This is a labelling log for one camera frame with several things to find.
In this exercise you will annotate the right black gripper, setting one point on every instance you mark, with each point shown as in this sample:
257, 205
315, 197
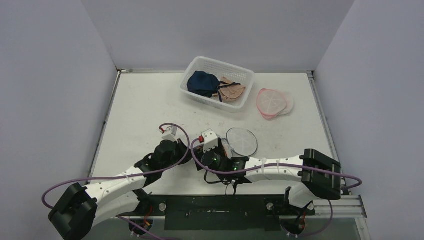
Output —
219, 149

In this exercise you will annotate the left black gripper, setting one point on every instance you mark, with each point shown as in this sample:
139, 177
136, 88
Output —
183, 149

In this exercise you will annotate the blue-trimmed mesh laundry bag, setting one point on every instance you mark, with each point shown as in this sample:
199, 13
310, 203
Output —
239, 142

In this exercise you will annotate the beige bra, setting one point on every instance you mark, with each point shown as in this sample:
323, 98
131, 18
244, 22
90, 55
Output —
229, 91

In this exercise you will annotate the navy blue bra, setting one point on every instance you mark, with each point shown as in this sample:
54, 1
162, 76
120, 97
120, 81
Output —
206, 85

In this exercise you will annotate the pink-trimmed mesh laundry bag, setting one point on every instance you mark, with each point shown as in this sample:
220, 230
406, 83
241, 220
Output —
273, 103

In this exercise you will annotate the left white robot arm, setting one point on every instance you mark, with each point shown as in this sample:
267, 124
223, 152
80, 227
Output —
80, 208

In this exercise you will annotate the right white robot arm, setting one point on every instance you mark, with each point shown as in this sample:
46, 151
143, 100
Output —
312, 175

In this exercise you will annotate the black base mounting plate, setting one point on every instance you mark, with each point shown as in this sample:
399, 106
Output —
219, 212

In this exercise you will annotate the white perforated plastic basket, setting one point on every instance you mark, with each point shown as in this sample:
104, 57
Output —
219, 69

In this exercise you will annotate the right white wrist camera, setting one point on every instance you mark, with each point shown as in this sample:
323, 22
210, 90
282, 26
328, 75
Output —
209, 139

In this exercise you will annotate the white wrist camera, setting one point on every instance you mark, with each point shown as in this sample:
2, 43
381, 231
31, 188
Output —
170, 133
209, 139

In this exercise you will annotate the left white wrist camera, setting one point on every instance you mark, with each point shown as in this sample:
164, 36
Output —
170, 133

